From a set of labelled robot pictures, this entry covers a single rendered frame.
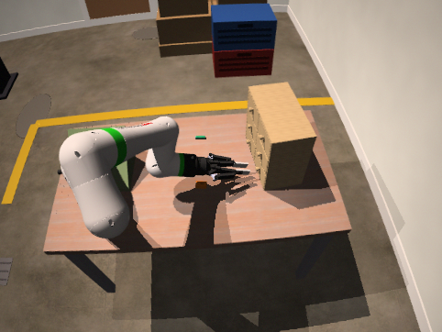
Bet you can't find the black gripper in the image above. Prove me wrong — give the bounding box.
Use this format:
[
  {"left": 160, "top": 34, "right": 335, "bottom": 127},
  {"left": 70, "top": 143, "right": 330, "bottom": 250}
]
[{"left": 196, "top": 153, "right": 250, "bottom": 182}]

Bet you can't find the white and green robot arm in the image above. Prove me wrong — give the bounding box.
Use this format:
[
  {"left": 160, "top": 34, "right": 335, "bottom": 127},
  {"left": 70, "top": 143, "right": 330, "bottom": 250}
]
[{"left": 58, "top": 116, "right": 198, "bottom": 238}]

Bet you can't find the orange nine-volt battery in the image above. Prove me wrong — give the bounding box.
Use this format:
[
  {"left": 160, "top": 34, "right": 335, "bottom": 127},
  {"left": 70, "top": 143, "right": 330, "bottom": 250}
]
[{"left": 195, "top": 181, "right": 207, "bottom": 189}]

